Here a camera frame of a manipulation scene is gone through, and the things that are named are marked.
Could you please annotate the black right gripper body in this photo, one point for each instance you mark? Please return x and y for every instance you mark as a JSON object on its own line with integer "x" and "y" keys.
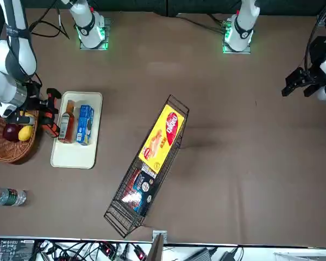
{"x": 34, "y": 95}

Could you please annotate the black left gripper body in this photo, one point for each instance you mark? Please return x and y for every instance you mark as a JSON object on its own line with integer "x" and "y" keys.
{"x": 315, "y": 76}

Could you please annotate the orange black barcode scanner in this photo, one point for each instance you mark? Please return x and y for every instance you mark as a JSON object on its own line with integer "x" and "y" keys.
{"x": 51, "y": 126}

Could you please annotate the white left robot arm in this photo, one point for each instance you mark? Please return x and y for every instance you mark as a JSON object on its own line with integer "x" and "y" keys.
{"x": 241, "y": 27}

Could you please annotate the blue Oreo cookie box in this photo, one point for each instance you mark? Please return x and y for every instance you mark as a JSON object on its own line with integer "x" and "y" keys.
{"x": 84, "y": 125}

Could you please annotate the cream plastic tray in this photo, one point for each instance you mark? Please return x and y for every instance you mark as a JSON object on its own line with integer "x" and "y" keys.
{"x": 73, "y": 155}

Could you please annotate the yellow mango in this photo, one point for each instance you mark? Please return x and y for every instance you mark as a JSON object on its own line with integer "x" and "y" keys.
{"x": 28, "y": 113}

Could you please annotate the large amber tea bottle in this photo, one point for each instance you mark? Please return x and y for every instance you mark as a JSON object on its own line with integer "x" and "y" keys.
{"x": 66, "y": 127}

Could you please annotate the yellow lemon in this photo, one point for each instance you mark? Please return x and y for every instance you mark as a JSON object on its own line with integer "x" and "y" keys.
{"x": 25, "y": 133}

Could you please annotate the dark red apple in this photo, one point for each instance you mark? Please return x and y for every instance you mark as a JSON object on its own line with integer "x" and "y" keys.
{"x": 11, "y": 132}

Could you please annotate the brown wicker basket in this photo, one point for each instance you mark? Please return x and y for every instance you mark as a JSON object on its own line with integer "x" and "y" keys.
{"x": 13, "y": 150}

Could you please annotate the clear water bottle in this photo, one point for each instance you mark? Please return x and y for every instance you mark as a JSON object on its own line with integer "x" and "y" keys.
{"x": 8, "y": 197}

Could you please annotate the yellow snack box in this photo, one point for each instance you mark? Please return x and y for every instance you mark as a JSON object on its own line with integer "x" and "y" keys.
{"x": 163, "y": 136}

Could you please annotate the dark blue cookie box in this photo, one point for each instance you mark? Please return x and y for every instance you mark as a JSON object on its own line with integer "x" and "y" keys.
{"x": 138, "y": 193}

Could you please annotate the black power adapter brick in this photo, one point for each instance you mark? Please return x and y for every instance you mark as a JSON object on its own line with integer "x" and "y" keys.
{"x": 15, "y": 250}

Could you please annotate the red-lit black plug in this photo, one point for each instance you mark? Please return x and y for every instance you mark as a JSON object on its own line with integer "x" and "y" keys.
{"x": 106, "y": 249}
{"x": 140, "y": 253}

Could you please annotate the small black power adapter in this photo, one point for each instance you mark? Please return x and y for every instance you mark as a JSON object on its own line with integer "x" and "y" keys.
{"x": 228, "y": 256}

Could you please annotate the grey power adapter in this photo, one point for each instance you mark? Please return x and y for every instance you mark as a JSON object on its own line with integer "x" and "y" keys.
{"x": 201, "y": 255}

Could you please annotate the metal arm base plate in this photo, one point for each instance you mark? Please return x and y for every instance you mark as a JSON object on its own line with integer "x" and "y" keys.
{"x": 226, "y": 50}
{"x": 106, "y": 32}

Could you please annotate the aluminium frame post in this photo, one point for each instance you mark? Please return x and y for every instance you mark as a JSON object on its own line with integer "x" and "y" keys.
{"x": 157, "y": 247}

